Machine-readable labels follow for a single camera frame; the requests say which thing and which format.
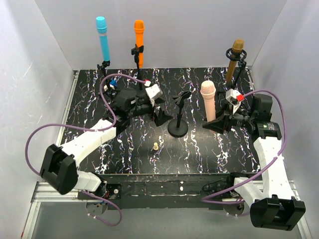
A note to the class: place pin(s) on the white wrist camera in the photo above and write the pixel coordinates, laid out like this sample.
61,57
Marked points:
152,91
235,98

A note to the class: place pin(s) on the gold microphone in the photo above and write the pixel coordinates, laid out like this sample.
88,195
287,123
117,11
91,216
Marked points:
233,54

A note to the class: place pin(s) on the small beige adapter piece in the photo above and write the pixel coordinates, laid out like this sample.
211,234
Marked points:
155,146

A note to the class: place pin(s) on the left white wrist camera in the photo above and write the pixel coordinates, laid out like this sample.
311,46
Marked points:
152,91

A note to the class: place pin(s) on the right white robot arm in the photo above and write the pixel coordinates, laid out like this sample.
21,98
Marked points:
268,194

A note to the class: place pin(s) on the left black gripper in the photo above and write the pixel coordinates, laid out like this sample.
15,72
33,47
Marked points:
154,112

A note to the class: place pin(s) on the round-base mic stand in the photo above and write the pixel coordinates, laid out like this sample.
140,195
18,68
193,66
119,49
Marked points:
137,52
178,127

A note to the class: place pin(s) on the black marbled table mat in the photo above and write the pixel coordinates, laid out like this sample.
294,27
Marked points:
199,151

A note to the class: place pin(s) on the pink microphone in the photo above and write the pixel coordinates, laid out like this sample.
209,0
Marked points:
208,91

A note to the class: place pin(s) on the tripod clip stand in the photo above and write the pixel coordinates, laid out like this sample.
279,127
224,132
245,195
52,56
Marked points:
110,87

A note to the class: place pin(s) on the blue microphone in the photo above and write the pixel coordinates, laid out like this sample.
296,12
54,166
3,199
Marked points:
101,26

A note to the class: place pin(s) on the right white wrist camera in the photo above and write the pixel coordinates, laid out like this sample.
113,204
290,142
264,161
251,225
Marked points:
235,98

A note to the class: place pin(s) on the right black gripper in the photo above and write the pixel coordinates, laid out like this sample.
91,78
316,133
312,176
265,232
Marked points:
226,122

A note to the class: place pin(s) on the orange microphone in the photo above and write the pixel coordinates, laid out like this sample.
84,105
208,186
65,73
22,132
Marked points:
139,31

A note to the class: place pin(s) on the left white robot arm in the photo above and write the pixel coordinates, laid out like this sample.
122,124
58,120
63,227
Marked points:
59,167

